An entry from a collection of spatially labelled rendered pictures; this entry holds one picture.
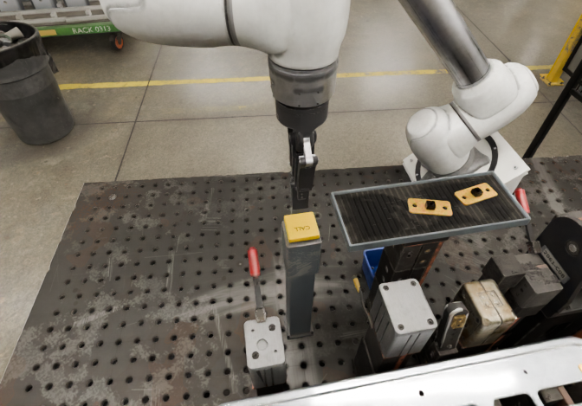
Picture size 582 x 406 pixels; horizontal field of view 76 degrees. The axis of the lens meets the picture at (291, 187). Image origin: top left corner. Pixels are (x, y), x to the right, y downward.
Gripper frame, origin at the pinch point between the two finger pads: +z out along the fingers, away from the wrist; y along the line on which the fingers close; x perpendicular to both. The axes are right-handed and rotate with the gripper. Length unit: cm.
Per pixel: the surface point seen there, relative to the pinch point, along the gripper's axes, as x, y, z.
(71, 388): -59, 7, 55
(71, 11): -156, -360, 94
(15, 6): -205, -364, 88
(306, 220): 1.5, -0.7, 8.8
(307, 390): -2.9, 25.1, 24.6
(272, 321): -7.5, 14.0, 18.9
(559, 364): 44, 29, 25
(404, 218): 20.8, 2.2, 8.8
